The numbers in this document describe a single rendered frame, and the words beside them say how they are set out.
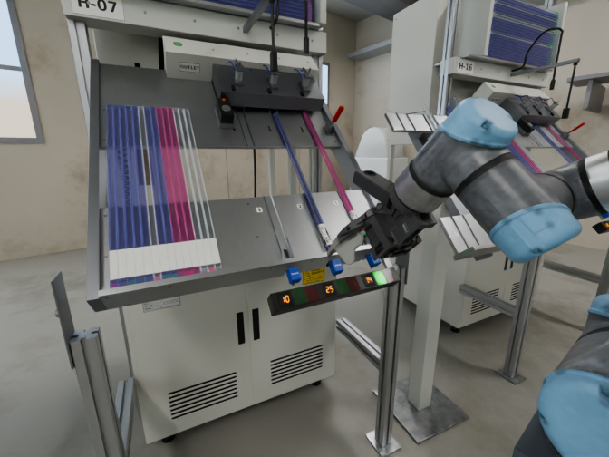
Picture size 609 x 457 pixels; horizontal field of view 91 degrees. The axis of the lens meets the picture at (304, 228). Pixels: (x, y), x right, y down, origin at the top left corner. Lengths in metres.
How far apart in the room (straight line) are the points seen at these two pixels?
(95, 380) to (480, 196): 0.70
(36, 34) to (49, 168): 1.15
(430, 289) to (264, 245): 0.63
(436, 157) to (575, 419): 0.29
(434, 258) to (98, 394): 0.94
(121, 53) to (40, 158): 2.63
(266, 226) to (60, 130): 3.23
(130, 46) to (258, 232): 0.80
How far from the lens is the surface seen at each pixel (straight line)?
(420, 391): 1.33
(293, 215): 0.75
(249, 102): 0.99
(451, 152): 0.41
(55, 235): 3.87
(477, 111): 0.40
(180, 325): 1.03
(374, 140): 4.41
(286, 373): 1.25
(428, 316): 1.15
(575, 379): 0.39
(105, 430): 0.80
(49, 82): 3.84
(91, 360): 0.71
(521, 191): 0.39
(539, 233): 0.38
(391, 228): 0.51
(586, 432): 0.41
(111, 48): 1.26
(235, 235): 0.69
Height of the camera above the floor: 0.96
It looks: 14 degrees down
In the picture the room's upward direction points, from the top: straight up
